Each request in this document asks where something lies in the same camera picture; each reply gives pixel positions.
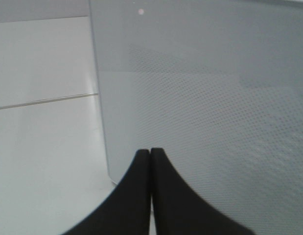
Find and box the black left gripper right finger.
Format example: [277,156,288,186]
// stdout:
[150,148,254,235]

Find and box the white microwave door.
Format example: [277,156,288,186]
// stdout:
[90,0,303,235]

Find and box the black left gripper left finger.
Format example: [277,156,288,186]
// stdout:
[64,149,151,235]

